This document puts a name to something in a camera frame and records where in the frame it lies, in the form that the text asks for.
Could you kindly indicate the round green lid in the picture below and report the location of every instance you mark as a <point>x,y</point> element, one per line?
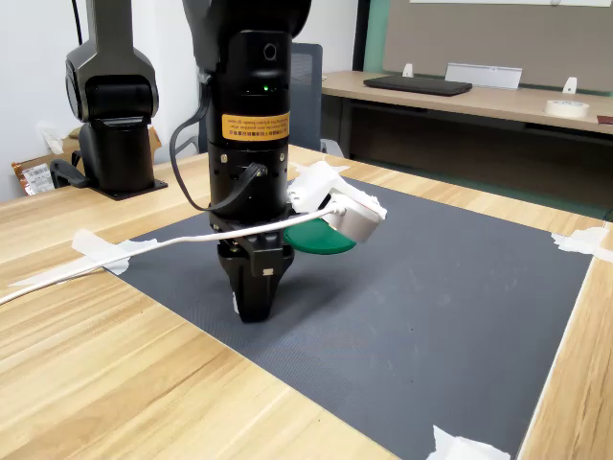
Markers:
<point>321,239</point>

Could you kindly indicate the small white desk bracket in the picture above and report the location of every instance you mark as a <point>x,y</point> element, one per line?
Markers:
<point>570,85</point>
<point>407,70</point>

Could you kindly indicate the dark grey mesh office chair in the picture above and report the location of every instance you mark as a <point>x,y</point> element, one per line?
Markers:
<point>306,96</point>

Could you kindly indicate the white wall socket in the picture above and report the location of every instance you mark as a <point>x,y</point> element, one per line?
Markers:
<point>50,136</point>

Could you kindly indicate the grey partition with green frame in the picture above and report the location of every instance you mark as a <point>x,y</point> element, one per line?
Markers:
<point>479,33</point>

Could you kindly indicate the white tape on mat corner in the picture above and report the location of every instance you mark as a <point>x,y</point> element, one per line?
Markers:
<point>582,242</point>
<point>341,169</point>
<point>460,445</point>
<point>96,251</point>

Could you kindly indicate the black table clamp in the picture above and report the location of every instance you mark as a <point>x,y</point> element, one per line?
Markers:
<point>64,173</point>

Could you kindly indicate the brown package with label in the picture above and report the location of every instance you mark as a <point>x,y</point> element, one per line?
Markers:
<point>33,177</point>

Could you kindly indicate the white gripper camera box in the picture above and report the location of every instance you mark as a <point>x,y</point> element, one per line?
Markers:
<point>354,215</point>

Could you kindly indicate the small white plastic terminal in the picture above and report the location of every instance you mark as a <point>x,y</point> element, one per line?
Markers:
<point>235,303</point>

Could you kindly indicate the dark grey mat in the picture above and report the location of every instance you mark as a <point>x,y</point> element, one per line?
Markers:
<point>407,311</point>

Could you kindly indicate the roll of cream tape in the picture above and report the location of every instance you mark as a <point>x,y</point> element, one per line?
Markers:
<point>566,108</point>

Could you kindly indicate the black laptop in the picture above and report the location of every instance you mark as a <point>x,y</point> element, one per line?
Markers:
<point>416,85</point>

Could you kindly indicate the beige office desk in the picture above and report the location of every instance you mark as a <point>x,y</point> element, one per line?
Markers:
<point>479,108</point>

